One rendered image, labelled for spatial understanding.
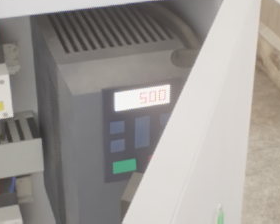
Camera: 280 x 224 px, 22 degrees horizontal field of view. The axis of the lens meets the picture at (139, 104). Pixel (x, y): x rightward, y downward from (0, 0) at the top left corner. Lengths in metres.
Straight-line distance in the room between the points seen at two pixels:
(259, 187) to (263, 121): 0.43
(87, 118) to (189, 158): 0.27
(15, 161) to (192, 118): 0.40
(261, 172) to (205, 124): 2.14
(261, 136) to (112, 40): 2.07
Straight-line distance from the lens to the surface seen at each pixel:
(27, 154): 0.74
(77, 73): 0.60
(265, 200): 2.37
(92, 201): 0.65
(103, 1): 0.54
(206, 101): 0.38
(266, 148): 2.63
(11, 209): 0.77
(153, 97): 0.60
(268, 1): 3.05
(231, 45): 0.44
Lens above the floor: 1.44
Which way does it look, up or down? 30 degrees down
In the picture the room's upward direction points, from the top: straight up
